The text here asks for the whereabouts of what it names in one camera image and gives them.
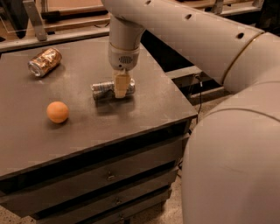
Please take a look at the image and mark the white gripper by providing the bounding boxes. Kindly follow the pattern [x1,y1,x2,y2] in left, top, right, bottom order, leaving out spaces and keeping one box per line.
[108,44,140,98]

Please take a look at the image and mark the silver redbull can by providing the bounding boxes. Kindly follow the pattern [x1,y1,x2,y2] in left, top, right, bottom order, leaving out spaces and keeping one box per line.
[91,79,136,101]

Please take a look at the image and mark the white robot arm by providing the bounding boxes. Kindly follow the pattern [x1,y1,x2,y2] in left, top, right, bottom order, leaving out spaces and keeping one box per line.
[101,0,280,224]

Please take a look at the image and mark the crumpled gold soda can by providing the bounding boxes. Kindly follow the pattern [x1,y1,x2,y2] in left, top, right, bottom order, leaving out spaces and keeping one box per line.
[28,47,62,77]

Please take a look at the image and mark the orange fruit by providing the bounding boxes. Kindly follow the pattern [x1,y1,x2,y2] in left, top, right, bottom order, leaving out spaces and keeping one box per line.
[46,101,69,123]

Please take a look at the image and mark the grey drawer cabinet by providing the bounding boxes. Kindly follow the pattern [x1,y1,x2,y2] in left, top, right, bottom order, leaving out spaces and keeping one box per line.
[0,38,196,224]

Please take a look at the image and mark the black cable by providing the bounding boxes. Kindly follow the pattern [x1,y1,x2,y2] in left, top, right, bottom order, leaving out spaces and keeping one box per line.
[194,73,204,125]

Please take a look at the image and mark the grey metal rail frame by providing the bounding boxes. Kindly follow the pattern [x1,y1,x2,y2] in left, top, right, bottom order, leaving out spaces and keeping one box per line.
[0,0,264,53]

